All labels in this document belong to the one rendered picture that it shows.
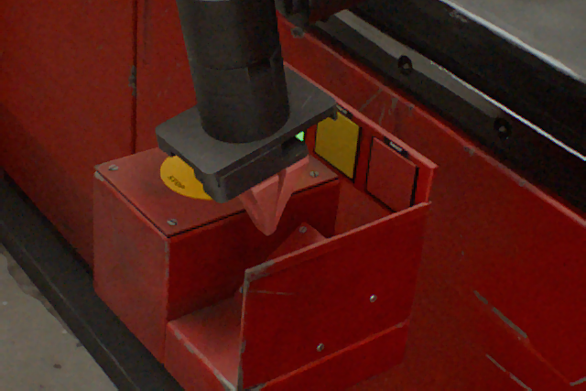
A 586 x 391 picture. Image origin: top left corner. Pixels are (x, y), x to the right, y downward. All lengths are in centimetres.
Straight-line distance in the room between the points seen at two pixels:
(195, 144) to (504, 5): 35
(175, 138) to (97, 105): 87
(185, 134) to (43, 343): 122
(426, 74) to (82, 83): 72
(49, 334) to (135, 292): 106
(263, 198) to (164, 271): 13
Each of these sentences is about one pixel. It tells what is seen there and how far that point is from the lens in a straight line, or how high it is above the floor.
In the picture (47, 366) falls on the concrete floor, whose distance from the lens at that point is 191.
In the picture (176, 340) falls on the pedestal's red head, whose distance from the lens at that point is 87.
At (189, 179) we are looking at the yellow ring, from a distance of 89.
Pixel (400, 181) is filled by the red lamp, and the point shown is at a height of 81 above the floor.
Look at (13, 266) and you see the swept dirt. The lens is 211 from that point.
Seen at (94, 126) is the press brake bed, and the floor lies 43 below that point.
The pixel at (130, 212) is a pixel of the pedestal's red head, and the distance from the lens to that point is 87.
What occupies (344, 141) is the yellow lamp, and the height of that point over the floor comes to 81.
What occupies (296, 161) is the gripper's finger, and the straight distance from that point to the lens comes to 76.
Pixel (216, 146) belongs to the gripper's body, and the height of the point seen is 88.
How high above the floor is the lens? 126
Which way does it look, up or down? 32 degrees down
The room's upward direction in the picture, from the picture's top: 6 degrees clockwise
